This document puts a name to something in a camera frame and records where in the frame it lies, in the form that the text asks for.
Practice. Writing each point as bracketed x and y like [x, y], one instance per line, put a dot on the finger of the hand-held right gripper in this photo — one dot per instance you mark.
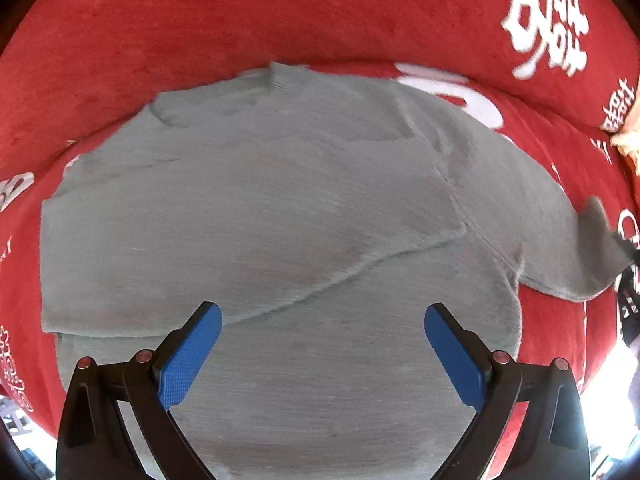
[625, 247]

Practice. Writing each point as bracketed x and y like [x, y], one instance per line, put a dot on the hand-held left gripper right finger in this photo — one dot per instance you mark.
[452, 355]

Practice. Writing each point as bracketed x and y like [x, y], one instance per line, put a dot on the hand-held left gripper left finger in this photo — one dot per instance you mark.
[192, 355]

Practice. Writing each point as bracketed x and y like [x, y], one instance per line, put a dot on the grey fleece sweater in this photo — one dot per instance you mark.
[275, 210]

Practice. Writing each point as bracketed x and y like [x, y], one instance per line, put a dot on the tan plush cloth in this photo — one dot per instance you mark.
[629, 147]

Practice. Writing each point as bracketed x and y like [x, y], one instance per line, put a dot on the red printed blanket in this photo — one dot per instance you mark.
[250, 20]

